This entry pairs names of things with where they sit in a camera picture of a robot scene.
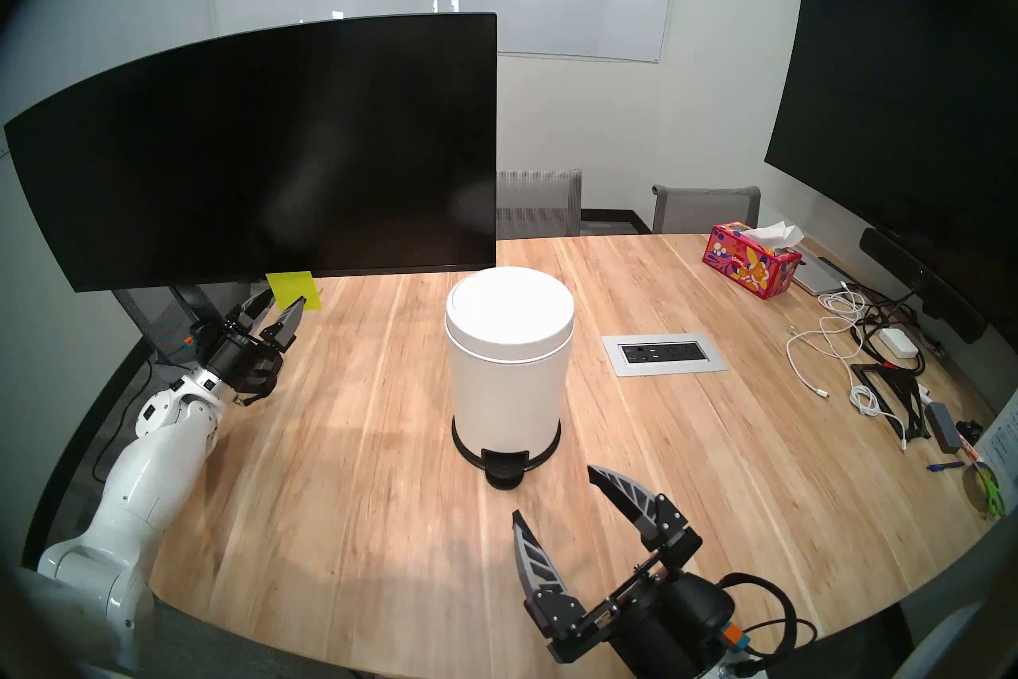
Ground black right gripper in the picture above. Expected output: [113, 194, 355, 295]
[511, 465, 737, 679]

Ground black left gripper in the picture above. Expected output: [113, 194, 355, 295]
[191, 290, 308, 405]

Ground yellow sticky note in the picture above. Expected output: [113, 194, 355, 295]
[265, 271, 323, 311]

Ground white pedal trash can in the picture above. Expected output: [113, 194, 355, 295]
[445, 266, 576, 490]

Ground black curved desk monitor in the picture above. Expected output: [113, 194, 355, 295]
[4, 12, 499, 293]

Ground silver table power outlet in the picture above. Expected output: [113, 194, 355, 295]
[601, 333, 729, 377]

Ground red floral tissue box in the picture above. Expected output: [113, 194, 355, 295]
[702, 221, 804, 300]

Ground black triangular stand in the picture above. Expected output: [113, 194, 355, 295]
[850, 363, 931, 441]

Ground silver laptop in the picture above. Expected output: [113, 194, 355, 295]
[791, 248, 852, 296]

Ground grey power brick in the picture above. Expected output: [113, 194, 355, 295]
[925, 401, 963, 454]

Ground tape roll with green scissors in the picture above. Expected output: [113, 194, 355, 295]
[962, 459, 1007, 521]

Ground white printed paper sign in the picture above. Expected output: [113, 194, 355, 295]
[972, 391, 1018, 511]

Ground black cable orange connector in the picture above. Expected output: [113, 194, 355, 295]
[716, 572, 818, 679]

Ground black floor cable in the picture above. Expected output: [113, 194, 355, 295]
[91, 359, 156, 483]

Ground long white charging cable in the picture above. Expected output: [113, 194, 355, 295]
[786, 288, 868, 398]

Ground coiled white cable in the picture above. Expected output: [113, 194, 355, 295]
[849, 385, 909, 452]

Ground black tangled cables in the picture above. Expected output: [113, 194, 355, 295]
[849, 288, 927, 376]

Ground large black wall television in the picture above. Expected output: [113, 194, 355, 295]
[764, 0, 1018, 328]

